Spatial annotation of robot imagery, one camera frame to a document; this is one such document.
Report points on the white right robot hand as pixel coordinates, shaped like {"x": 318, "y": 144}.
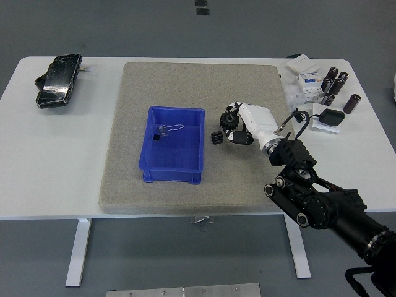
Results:
{"x": 258, "y": 120}

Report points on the large black gear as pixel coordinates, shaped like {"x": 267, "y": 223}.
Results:
{"x": 229, "y": 120}

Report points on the small black gear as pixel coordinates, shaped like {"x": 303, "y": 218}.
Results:
{"x": 217, "y": 138}

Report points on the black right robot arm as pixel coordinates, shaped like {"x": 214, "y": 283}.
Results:
{"x": 325, "y": 207}

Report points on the clear plastic bag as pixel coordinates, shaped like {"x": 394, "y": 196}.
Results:
{"x": 292, "y": 92}

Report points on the white flat plate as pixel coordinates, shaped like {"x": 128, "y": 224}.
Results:
{"x": 316, "y": 109}

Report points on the white circuit breaker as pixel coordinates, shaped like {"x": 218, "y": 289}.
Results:
{"x": 311, "y": 89}

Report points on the grey-brown foam mat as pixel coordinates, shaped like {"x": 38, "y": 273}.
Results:
{"x": 201, "y": 86}

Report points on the dark green item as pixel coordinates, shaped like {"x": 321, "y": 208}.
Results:
{"x": 291, "y": 57}

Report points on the dark cylindrical capacitor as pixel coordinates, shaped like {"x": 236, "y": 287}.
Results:
{"x": 342, "y": 76}
{"x": 337, "y": 86}
{"x": 328, "y": 99}
{"x": 352, "y": 103}
{"x": 326, "y": 85}
{"x": 332, "y": 73}

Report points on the black power adapter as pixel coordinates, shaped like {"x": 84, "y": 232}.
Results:
{"x": 331, "y": 117}

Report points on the blue plastic bin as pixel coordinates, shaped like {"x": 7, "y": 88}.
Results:
{"x": 173, "y": 154}

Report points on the small black cube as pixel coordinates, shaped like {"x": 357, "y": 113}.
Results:
{"x": 156, "y": 137}

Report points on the white table leg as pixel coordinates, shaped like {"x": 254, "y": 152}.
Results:
{"x": 298, "y": 250}
{"x": 77, "y": 253}

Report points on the silver metal plate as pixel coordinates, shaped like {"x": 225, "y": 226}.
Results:
{"x": 182, "y": 291}

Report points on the black wrapped device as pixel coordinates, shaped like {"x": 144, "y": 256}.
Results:
{"x": 58, "y": 80}

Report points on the white switch panel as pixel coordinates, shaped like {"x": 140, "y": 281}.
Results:
{"x": 301, "y": 64}

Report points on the metal table bracket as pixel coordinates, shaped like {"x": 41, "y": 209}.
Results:
{"x": 202, "y": 219}

